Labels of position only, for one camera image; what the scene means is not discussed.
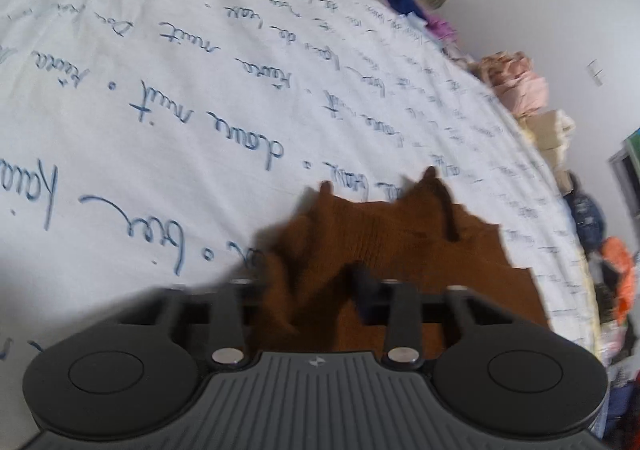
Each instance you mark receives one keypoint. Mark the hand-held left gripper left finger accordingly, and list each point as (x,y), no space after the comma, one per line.
(230,315)

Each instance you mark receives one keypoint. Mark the grey framed screen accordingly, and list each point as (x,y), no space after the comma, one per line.
(627,169)

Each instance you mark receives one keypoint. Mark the pink crumpled cloth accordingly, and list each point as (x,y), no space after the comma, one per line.
(515,82)

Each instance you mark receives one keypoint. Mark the brown knit sweater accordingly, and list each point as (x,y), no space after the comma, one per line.
(400,235)

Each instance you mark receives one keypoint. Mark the white script-printed quilt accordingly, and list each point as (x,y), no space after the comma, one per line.
(150,79)

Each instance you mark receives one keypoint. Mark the white wall switch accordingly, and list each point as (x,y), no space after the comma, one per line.
(595,73)

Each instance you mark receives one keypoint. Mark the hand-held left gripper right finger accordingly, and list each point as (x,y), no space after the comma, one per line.
(400,315)

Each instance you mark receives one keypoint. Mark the pile of mixed clothes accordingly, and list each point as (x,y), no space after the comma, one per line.
(617,380)

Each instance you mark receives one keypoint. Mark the orange garment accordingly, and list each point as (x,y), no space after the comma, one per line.
(620,275)

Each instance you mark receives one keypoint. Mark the dark blue patterned garment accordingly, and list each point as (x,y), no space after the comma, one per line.
(585,215)

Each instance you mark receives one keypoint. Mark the beige folded cloth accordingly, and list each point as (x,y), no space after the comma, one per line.
(547,137)

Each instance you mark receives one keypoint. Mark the purple cloth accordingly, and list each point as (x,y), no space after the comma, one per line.
(441,27)

